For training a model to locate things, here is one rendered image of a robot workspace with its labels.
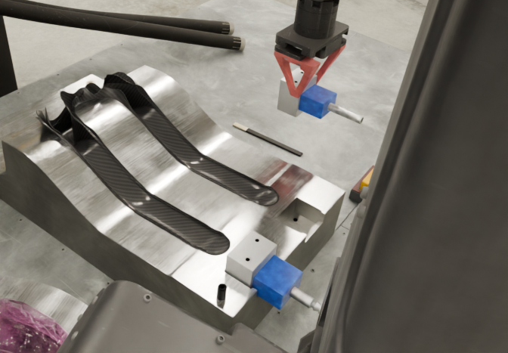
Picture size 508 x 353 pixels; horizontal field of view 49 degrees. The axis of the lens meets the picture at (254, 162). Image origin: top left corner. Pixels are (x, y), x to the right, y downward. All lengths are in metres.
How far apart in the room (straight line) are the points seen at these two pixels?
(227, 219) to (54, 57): 2.19
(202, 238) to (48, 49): 2.28
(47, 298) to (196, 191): 0.24
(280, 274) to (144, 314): 0.43
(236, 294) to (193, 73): 0.61
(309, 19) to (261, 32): 0.55
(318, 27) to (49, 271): 0.48
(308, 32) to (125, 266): 0.39
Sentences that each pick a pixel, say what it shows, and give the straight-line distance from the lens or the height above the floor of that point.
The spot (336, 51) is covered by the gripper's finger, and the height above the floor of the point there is 1.01.
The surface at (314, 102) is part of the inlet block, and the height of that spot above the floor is 0.94.
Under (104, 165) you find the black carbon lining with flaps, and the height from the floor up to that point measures 0.91.
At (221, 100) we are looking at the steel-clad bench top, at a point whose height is 0.80.
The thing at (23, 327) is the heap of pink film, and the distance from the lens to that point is 0.59.
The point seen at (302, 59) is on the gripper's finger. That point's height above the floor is 1.02.
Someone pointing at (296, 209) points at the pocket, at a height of 0.87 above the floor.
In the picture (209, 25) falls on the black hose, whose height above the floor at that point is 0.83.
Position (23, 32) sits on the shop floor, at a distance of 3.05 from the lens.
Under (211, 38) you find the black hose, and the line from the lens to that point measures 1.19.
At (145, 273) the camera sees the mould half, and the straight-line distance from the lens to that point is 0.68.
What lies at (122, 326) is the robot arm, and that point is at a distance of 0.20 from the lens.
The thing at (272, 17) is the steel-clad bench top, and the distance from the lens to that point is 1.40.
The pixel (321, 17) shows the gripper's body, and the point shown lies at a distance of 0.77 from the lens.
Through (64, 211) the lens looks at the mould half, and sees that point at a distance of 0.74.
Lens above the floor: 1.39
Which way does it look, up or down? 40 degrees down
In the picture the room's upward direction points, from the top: 8 degrees clockwise
